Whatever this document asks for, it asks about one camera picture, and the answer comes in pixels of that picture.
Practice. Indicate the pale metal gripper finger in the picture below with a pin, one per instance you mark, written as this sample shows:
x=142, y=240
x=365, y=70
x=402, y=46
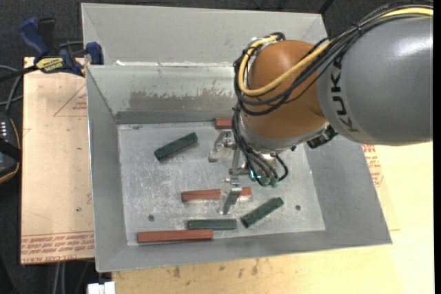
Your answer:
x=224, y=143
x=230, y=196

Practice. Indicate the red-brown flat block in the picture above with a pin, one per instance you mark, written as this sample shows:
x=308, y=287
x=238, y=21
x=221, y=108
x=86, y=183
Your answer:
x=175, y=236
x=222, y=123
x=200, y=195

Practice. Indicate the dark green flat block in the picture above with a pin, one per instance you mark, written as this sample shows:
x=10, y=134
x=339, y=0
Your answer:
x=212, y=224
x=175, y=146
x=262, y=212

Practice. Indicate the grey metal bin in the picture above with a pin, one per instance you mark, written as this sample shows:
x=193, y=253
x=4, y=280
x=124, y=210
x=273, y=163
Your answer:
x=155, y=175

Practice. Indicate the black cylinder on white bracket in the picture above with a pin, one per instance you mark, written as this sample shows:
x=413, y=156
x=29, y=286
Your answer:
x=322, y=138

